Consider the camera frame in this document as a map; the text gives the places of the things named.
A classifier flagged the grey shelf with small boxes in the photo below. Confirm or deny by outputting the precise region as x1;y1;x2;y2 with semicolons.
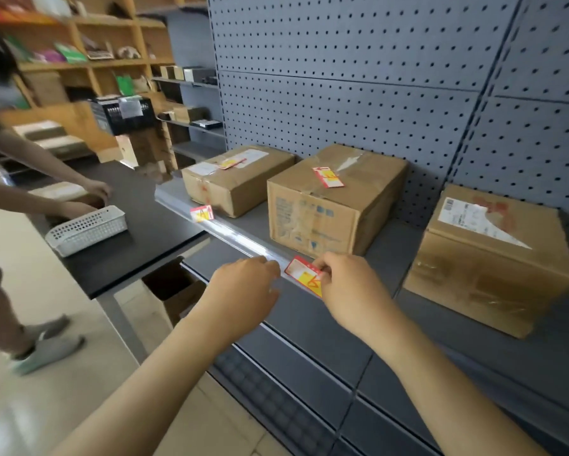
150;65;228;172

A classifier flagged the person's left hand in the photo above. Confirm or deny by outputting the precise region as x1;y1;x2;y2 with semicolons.
204;256;282;346

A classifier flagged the wooden shelf unit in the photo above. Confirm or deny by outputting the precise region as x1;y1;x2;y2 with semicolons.
0;0;208;174

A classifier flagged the person's left forearm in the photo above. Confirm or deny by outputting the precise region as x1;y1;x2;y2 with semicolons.
47;314;240;456

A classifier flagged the open brown cardboard box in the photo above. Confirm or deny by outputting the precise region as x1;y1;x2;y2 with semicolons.
141;257;208;329

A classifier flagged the person's right forearm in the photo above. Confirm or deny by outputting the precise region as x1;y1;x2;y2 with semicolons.
367;308;551;456

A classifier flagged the black plastic crate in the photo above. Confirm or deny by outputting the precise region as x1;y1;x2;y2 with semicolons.
89;95;156;136

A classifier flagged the black table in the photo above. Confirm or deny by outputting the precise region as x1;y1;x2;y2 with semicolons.
14;159;209;364

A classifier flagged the grey metal shelf unit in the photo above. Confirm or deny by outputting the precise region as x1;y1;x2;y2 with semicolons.
154;0;569;456

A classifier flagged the white plastic basket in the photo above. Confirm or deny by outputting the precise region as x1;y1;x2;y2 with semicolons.
45;205;129;258

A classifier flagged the cardboard box with blue print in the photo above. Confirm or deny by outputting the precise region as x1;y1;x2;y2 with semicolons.
266;143;410;259

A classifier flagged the person's right hand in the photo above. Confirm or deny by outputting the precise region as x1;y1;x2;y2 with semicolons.
312;251;400;346

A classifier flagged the cardboard box with white label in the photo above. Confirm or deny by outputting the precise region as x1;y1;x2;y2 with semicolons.
403;183;569;339

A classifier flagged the long flat cardboard box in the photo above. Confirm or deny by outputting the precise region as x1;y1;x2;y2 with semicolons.
181;145;297;219

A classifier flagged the clear plastic price rail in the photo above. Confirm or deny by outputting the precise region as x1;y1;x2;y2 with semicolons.
154;190;323;300

